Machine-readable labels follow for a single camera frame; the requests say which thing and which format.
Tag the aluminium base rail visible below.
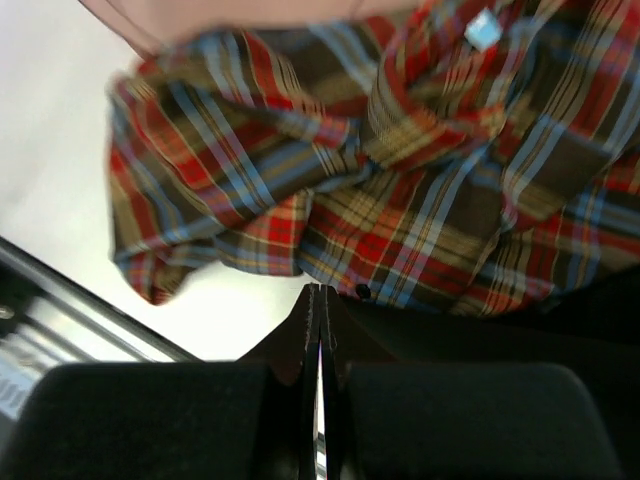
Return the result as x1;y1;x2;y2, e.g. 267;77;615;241
1;239;199;423

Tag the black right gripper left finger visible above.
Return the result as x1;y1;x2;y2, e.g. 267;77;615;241
1;285;319;479

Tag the pink plastic basin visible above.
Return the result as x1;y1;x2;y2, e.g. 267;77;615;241
81;0;417;57

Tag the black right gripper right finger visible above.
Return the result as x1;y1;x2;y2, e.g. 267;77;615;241
317;286;625;479

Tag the red plaid shirt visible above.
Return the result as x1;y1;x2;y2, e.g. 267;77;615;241
109;1;639;316

